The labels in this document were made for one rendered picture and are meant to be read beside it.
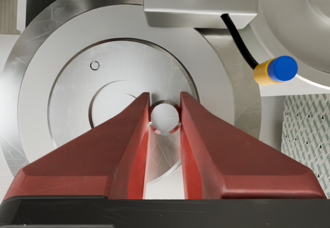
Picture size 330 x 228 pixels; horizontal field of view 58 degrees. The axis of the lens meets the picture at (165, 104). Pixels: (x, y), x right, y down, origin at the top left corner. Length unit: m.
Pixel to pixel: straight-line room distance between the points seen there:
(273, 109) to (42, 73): 0.41
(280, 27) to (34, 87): 0.14
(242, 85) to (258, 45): 0.02
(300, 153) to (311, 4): 0.23
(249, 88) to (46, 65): 0.11
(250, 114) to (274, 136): 0.35
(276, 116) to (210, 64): 0.37
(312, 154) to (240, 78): 0.20
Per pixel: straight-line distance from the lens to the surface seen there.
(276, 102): 0.52
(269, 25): 0.18
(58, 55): 0.17
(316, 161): 0.35
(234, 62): 0.17
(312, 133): 0.36
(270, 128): 0.52
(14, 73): 0.19
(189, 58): 0.16
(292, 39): 0.18
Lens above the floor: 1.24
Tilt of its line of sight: 1 degrees up
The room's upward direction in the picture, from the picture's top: 178 degrees counter-clockwise
